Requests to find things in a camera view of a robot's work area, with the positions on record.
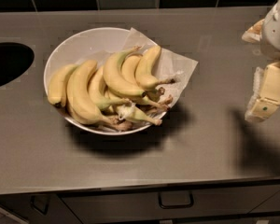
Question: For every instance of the white ceramic bowl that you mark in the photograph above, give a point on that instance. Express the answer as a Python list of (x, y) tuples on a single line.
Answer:
[(94, 44)]

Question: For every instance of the greenish middle banana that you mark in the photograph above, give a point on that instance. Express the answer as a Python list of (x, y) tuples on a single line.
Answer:
[(96, 91)]

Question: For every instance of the black drawer handle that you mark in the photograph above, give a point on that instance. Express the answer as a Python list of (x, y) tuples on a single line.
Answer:
[(175, 199)]

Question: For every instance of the white paper sheet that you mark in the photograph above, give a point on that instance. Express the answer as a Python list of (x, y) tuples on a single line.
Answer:
[(171, 64)]

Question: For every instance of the dark round sink opening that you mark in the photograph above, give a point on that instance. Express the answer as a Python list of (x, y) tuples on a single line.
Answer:
[(15, 59)]

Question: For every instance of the rightmost yellow banana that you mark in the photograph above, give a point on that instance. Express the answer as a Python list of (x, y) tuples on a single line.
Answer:
[(143, 74)]

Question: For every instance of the black left cabinet handle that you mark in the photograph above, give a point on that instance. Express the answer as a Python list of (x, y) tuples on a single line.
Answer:
[(40, 203)]

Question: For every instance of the yellow banana behind top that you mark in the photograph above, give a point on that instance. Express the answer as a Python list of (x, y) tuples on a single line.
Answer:
[(153, 97)]

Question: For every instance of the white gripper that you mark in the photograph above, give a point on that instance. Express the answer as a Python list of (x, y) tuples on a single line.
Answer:
[(278, 28)]

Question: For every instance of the leftmost yellow banana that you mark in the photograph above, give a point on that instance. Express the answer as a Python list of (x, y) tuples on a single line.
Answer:
[(58, 84)]

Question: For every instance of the large yellow banana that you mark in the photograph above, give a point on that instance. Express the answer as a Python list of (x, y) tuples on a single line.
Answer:
[(79, 104)]

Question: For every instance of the dark cabinet drawer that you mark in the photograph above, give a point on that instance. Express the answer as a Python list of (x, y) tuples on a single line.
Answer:
[(217, 202)]

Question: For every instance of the large curved top banana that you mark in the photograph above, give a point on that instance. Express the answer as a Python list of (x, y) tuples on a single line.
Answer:
[(114, 78)]

